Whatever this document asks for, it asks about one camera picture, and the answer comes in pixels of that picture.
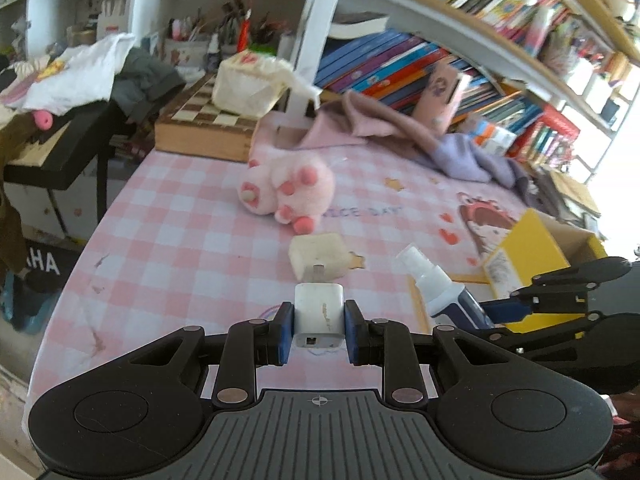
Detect pink plush paw toy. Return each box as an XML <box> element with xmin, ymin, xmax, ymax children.
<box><xmin>238</xmin><ymin>152</ymin><xmax>335</xmax><ymax>235</ymax></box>

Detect white bookshelf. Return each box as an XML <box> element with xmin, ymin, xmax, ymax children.
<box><xmin>0</xmin><ymin>0</ymin><xmax>640</xmax><ymax>137</ymax></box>

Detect white t-shirt pile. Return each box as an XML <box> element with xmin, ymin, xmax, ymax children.
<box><xmin>1</xmin><ymin>34</ymin><xmax>136</xmax><ymax>116</ymax></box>

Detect yellow cardboard box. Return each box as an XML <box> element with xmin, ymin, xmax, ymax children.
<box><xmin>482</xmin><ymin>208</ymin><xmax>609</xmax><ymax>335</ymax></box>

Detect cream rectangular eraser block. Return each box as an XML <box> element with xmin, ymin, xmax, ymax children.
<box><xmin>288</xmin><ymin>233</ymin><xmax>356</xmax><ymax>283</ymax></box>

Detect wooden chessboard box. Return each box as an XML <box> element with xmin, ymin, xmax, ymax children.
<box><xmin>154</xmin><ymin>74</ymin><xmax>258</xmax><ymax>164</ymax></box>

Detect blue white spray bottle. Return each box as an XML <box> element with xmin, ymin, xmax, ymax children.
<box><xmin>397</xmin><ymin>244</ymin><xmax>495</xmax><ymax>330</ymax></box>

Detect red dictionary books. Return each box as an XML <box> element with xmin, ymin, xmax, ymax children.
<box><xmin>506</xmin><ymin>106</ymin><xmax>580</xmax><ymax>169</ymax></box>

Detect cream tissue pack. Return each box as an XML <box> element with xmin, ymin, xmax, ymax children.
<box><xmin>212</xmin><ymin>50</ymin><xmax>321</xmax><ymax>118</ymax></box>

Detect stack of papers and books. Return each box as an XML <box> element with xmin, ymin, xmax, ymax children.
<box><xmin>532</xmin><ymin>166</ymin><xmax>601</xmax><ymax>234</ymax></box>

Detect white USB wall charger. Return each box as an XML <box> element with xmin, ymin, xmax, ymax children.
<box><xmin>294</xmin><ymin>264</ymin><xmax>345</xmax><ymax>351</ymax></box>

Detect orange white small boxes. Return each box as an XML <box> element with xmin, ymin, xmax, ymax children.
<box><xmin>469</xmin><ymin>119</ymin><xmax>518</xmax><ymax>156</ymax></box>

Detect pink cylindrical container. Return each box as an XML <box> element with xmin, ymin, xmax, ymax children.
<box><xmin>411</xmin><ymin>61</ymin><xmax>472</xmax><ymax>136</ymax></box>

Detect pink purple cloth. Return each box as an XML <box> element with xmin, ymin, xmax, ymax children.
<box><xmin>293</xmin><ymin>91</ymin><xmax>537</xmax><ymax>207</ymax></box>

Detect pink checkered tablecloth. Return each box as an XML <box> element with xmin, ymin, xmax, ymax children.
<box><xmin>27</xmin><ymin>143</ymin><xmax>525</xmax><ymax>402</ymax></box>

